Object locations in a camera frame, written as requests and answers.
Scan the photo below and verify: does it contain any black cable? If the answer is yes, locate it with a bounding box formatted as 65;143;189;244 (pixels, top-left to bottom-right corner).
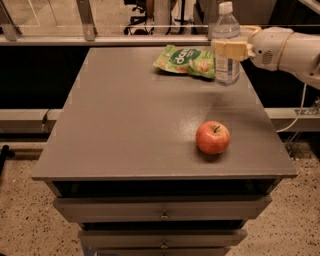
41;108;54;134

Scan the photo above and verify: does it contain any white cable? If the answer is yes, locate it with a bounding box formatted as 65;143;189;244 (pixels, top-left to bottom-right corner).
275;83;308;134

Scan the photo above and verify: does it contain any clear plastic water bottle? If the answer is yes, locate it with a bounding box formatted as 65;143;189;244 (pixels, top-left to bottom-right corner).
212;1;240;86

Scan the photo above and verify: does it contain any green snack bag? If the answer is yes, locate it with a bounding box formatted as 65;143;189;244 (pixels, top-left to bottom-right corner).
153;45;214;79

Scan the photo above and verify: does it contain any grey drawer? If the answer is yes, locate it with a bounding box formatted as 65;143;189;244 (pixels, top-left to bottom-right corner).
53;195;272;223
79;230;247;249

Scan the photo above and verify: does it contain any black office chair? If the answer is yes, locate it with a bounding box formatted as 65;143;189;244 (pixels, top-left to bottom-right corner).
123;0;154;35

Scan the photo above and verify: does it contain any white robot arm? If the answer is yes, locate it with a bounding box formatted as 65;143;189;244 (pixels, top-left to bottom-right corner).
209;25;320;89

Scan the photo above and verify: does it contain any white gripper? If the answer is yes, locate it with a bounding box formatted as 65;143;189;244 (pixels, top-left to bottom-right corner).
211;25;294;71

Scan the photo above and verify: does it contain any red apple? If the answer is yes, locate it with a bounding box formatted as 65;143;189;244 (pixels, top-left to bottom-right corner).
196;121;230;155

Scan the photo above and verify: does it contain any lower grey drawer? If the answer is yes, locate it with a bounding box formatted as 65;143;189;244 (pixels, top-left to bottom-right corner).
79;230;247;249

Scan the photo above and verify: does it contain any grey drawer cabinet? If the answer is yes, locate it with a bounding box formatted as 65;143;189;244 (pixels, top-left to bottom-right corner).
33;47;296;256

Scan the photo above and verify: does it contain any upper grey drawer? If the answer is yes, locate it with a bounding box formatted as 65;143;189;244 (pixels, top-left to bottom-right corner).
53;195;272;223

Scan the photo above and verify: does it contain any grey metal railing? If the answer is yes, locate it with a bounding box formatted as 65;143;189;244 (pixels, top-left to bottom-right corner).
0;0;320;46

